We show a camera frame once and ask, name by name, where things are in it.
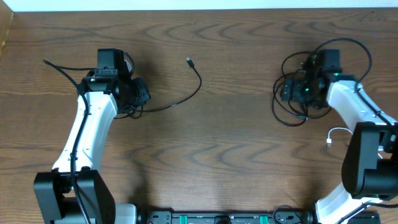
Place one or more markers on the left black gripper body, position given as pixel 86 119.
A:
pixel 141 93

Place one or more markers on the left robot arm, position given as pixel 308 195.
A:
pixel 74 191

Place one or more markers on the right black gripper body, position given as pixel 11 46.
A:
pixel 288 91

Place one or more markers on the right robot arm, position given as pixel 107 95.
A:
pixel 369 169

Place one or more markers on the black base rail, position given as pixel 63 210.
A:
pixel 167 217

